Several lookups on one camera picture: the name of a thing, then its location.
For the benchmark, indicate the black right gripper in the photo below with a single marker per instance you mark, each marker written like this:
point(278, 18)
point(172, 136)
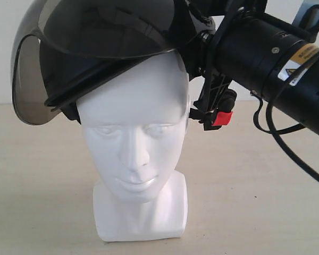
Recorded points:
point(203, 50)

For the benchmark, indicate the black helmet with tinted visor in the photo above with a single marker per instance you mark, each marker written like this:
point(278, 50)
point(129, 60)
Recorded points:
point(65, 49)

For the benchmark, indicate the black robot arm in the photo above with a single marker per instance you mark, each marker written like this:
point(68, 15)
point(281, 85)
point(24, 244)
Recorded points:
point(277, 62)

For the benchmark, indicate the white mannequin head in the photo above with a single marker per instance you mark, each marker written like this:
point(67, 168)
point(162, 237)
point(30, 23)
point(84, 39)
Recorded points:
point(134, 127)

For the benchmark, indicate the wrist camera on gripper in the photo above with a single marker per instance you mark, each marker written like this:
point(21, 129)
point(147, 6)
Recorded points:
point(307, 19)

